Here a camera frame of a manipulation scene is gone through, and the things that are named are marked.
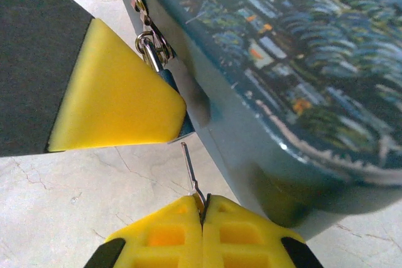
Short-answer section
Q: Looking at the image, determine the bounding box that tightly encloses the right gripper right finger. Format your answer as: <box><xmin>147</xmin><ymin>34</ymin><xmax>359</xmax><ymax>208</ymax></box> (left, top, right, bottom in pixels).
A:
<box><xmin>202</xmin><ymin>194</ymin><xmax>325</xmax><ymax>268</ymax></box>

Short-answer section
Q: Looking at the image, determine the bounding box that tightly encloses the small metal key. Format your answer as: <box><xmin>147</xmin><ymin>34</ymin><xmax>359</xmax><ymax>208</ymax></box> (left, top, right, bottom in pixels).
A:
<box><xmin>180</xmin><ymin>141</ymin><xmax>212</xmax><ymax>222</ymax></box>

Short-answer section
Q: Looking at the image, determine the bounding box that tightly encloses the starry night tin box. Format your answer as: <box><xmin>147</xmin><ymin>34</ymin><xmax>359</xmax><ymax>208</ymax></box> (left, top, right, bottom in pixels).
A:
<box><xmin>108</xmin><ymin>0</ymin><xmax>402</xmax><ymax>241</ymax></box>

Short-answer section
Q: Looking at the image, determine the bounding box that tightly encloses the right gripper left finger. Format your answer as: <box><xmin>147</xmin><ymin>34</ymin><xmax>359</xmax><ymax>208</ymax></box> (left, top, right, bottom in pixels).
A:
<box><xmin>84</xmin><ymin>194</ymin><xmax>205</xmax><ymax>268</ymax></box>

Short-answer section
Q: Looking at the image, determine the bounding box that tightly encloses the small blue padlock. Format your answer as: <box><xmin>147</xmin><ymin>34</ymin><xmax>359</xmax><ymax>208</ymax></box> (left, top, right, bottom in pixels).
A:
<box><xmin>134</xmin><ymin>31</ymin><xmax>197</xmax><ymax>145</ymax></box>

